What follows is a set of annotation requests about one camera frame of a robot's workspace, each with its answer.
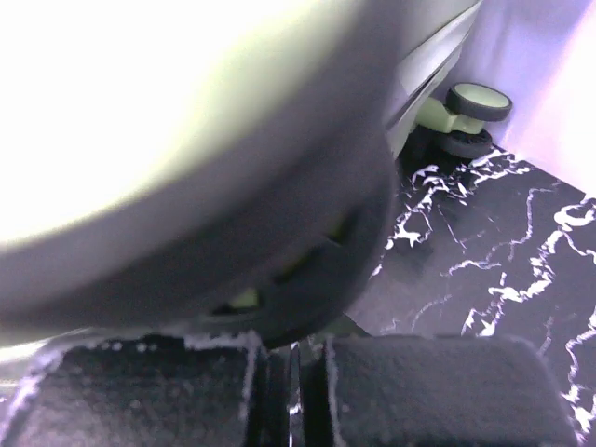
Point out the green hard-shell suitcase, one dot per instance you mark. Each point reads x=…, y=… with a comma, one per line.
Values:
x=220, y=166

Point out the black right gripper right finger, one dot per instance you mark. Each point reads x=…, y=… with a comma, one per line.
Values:
x=442, y=391

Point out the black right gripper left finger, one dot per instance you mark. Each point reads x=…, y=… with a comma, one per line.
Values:
x=150, y=390

